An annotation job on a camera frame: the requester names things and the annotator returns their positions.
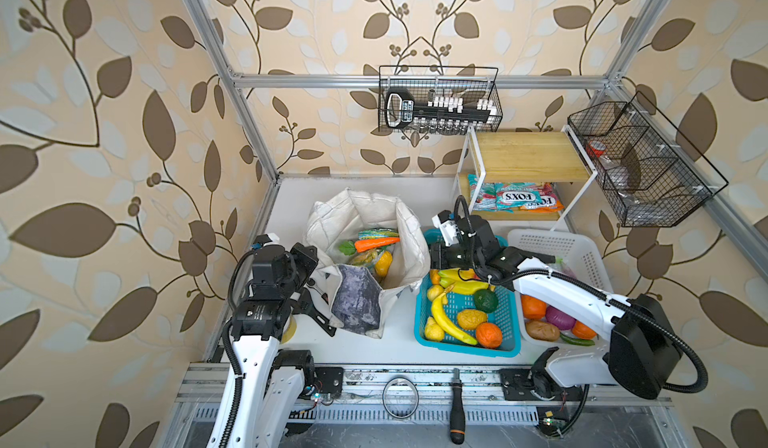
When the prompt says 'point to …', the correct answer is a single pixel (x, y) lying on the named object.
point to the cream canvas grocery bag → (357, 296)
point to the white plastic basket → (579, 252)
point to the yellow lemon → (434, 291)
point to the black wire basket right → (646, 182)
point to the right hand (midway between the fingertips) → (420, 257)
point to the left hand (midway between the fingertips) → (320, 244)
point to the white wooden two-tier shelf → (521, 156)
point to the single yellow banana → (438, 313)
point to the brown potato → (542, 330)
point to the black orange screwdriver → (457, 410)
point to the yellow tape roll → (289, 331)
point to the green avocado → (486, 301)
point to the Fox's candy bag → (513, 196)
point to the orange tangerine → (489, 335)
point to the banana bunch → (456, 281)
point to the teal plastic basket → (459, 309)
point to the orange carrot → (349, 247)
